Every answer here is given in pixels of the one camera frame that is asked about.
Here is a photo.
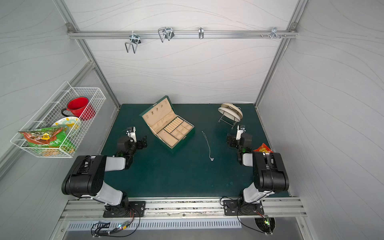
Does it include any silver jewelry chain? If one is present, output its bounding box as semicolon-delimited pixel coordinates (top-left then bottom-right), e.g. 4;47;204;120
201;130;215;162

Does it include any green jewelry box beige lining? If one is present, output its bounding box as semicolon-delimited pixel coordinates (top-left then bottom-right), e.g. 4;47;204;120
140;96;195;152

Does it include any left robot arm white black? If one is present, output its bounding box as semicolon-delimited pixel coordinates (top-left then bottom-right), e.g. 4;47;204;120
62;136;148;214

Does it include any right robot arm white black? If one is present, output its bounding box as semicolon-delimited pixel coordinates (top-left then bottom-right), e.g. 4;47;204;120
227;133;290;206

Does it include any red snack packet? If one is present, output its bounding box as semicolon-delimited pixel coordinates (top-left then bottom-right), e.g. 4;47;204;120
254;143;273;154

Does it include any green table mat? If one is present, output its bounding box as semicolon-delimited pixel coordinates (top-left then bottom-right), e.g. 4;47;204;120
102;104;253;198

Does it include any red mug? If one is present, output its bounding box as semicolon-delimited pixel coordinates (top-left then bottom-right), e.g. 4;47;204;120
61;97;96;121

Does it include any patterned white plate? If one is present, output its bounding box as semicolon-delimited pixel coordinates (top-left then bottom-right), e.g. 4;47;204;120
52;117;82;134

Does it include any green snack bag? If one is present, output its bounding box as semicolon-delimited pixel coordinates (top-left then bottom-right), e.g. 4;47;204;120
19;126;76;153

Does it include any double metal hook left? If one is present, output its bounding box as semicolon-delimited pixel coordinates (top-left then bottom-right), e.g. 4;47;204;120
125;32;141;54

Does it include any white ventilation grille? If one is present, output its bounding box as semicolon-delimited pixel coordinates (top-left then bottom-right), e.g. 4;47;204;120
67;218;242;232

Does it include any metal hook right end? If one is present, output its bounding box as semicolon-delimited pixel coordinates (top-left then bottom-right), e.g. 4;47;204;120
260;27;287;39

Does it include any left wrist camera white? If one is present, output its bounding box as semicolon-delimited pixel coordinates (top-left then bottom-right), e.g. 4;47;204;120
126;127;137;143

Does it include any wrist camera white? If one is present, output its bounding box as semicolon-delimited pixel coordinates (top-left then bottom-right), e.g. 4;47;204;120
236;125;246;141
126;127;137;143

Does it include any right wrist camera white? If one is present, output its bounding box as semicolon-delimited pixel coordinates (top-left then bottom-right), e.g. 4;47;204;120
236;125;246;141

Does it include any round mirror on wire stand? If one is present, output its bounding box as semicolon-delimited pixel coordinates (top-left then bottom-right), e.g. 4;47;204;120
218;103;244;129

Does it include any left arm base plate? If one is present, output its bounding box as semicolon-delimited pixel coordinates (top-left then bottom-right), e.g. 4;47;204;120
103;201;146;218

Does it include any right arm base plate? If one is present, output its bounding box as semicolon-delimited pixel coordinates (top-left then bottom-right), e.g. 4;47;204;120
221;199;265;217

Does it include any left base cable bundle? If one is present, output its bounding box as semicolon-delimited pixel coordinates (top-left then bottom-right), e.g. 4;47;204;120
90;208;142;238

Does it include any white wire basket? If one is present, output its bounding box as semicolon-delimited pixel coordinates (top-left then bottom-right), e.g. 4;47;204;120
11;82;106;158

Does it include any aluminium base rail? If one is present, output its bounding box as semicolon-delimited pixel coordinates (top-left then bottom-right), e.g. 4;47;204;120
59;197;307;221

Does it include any right base cable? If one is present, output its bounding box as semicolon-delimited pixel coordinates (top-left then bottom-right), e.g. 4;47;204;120
219;196;276;235

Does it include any aluminium top rail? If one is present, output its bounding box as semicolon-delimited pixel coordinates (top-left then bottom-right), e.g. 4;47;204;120
68;30;299;40

